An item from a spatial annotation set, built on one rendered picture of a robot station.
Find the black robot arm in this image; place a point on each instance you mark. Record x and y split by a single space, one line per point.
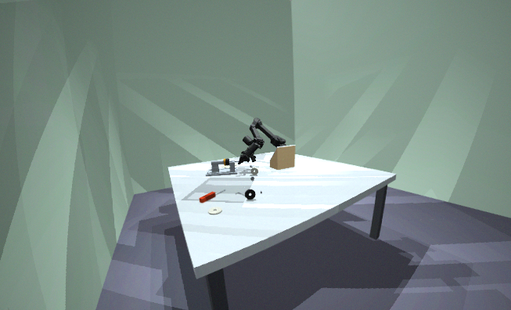
258 141

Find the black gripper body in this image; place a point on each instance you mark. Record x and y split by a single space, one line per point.
247 153

